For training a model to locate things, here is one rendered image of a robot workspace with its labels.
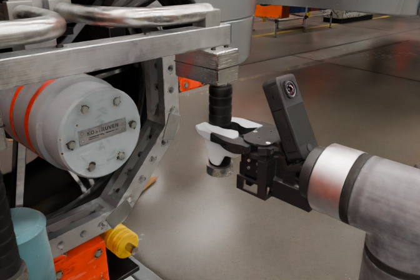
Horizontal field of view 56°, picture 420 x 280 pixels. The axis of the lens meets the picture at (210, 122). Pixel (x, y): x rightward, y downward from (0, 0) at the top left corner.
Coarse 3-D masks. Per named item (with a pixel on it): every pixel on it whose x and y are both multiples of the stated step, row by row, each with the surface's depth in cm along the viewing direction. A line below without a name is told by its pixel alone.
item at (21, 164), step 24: (72, 0) 86; (96, 0) 75; (72, 24) 74; (96, 72) 81; (120, 72) 84; (24, 168) 73; (48, 168) 92; (24, 192) 85; (48, 192) 84; (72, 192) 83; (48, 216) 77
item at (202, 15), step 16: (48, 0) 57; (64, 0) 59; (64, 16) 56; (80, 16) 54; (96, 16) 52; (112, 16) 51; (128, 16) 50; (144, 16) 50; (160, 16) 51; (176, 16) 53; (192, 16) 55; (208, 16) 57
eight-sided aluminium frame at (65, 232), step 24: (144, 72) 82; (168, 72) 79; (168, 96) 81; (168, 120) 82; (144, 144) 85; (168, 144) 84; (120, 168) 83; (144, 168) 81; (120, 192) 80; (72, 216) 76; (96, 216) 76; (120, 216) 79; (72, 240) 72
